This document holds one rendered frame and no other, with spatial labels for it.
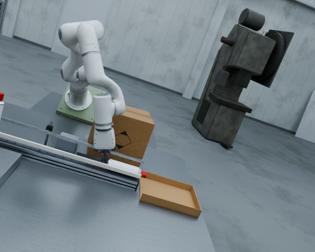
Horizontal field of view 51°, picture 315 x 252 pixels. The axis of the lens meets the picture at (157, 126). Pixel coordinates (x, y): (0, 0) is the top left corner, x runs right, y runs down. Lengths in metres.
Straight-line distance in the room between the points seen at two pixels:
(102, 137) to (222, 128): 5.12
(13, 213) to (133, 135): 0.77
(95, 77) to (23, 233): 0.73
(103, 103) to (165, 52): 9.09
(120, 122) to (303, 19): 10.28
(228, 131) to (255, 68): 1.29
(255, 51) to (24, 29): 7.06
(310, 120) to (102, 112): 10.85
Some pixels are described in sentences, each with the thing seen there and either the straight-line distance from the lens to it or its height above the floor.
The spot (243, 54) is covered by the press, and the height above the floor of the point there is 1.75.
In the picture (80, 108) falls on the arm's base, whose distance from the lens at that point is 2.40.
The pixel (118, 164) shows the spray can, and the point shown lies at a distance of 1.64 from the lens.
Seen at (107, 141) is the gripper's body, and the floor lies 1.03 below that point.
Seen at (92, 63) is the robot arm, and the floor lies 1.35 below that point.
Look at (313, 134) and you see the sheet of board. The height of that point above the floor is 0.26.
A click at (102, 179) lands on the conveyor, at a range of 1.64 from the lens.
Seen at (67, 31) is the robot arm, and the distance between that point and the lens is 1.75.
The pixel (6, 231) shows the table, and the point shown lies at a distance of 1.22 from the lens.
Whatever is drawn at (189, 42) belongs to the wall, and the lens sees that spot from 10.63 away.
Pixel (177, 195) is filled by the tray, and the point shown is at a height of 0.83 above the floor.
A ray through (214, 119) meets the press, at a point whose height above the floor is 0.44.
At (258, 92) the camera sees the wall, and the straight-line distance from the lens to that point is 11.41.
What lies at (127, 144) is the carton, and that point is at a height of 0.97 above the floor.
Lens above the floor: 1.57
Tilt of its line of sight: 15 degrees down
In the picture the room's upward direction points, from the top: 20 degrees clockwise
